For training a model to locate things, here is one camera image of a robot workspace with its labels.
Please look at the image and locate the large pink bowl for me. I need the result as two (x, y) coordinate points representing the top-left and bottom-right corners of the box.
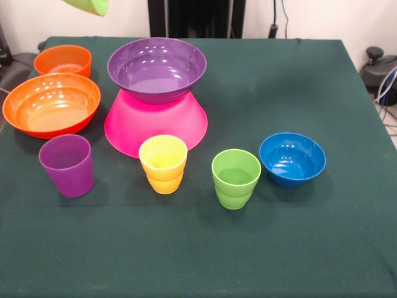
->
(104, 89), (208, 159)

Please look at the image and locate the purple bowl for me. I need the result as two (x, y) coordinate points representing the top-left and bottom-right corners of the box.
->
(107, 37), (207, 105)

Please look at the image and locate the large orange bowl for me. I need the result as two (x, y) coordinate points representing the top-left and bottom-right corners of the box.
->
(2, 73), (102, 140)

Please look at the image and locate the green bowl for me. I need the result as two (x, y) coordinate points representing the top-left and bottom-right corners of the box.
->
(61, 0), (110, 17)

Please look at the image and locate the yellow cup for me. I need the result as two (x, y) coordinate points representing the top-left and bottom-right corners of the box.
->
(138, 135), (188, 195)

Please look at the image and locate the green cup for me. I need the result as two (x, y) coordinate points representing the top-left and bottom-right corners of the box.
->
(211, 149), (262, 210)

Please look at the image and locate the blue bowl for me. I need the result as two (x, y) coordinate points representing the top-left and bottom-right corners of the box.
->
(259, 132), (327, 187)

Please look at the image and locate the dark green tablecloth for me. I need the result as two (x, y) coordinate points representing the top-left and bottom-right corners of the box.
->
(0, 36), (397, 298)

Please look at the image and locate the purple cup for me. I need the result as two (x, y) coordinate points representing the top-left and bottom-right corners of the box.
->
(38, 133), (95, 198)

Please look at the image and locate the small orange bowl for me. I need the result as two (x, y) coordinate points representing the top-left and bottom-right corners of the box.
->
(33, 44), (92, 78)

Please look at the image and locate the black wall cable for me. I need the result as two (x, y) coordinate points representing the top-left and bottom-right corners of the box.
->
(269, 0), (290, 40)

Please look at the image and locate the tangle of cables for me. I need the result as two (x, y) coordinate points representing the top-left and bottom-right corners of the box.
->
(373, 68), (397, 137)

